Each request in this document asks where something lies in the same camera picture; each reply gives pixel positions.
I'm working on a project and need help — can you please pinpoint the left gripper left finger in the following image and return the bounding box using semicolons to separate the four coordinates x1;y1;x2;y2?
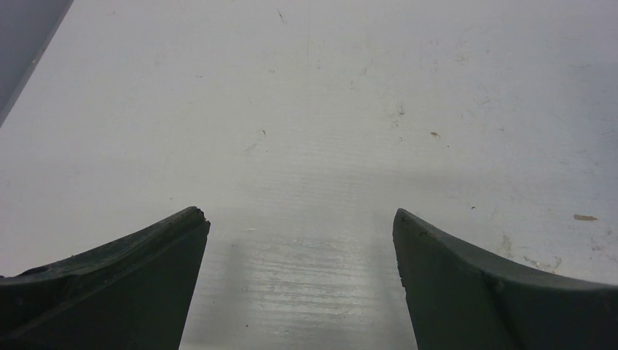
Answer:
1;206;211;349

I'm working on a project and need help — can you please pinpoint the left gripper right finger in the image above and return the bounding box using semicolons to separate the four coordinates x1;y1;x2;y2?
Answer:
393;209;617;349

